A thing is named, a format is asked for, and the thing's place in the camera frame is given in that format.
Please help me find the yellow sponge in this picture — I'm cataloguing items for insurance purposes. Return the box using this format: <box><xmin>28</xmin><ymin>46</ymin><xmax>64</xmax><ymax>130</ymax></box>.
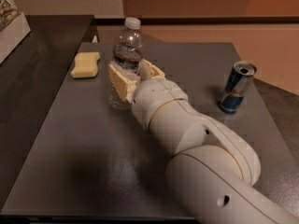
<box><xmin>70</xmin><ymin>52</ymin><xmax>100</xmax><ymax>78</ymax></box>

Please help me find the dark side table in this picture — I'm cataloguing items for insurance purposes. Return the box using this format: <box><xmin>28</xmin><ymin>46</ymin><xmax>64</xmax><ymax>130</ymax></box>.
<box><xmin>0</xmin><ymin>15</ymin><xmax>97</xmax><ymax>210</ymax></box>

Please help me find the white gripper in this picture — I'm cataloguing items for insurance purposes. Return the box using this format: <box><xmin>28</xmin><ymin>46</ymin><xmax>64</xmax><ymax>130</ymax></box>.
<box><xmin>108</xmin><ymin>59</ymin><xmax>188</xmax><ymax>130</ymax></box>

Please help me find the clear plastic water bottle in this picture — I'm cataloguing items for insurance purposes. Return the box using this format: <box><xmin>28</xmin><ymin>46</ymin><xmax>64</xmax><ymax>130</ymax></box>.
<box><xmin>109</xmin><ymin>17</ymin><xmax>143</xmax><ymax>110</ymax></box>

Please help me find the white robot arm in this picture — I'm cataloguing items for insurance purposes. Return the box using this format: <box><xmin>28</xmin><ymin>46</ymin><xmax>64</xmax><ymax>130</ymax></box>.
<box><xmin>108</xmin><ymin>60</ymin><xmax>299</xmax><ymax>224</ymax></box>

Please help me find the blue silver energy drink can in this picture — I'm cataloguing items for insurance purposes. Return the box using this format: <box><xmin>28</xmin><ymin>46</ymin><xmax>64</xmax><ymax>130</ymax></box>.
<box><xmin>219</xmin><ymin>61</ymin><xmax>257</xmax><ymax>114</ymax></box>

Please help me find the white box with items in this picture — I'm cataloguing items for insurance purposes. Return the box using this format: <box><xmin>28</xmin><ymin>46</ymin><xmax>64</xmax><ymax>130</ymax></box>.
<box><xmin>0</xmin><ymin>0</ymin><xmax>31</xmax><ymax>63</ymax></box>

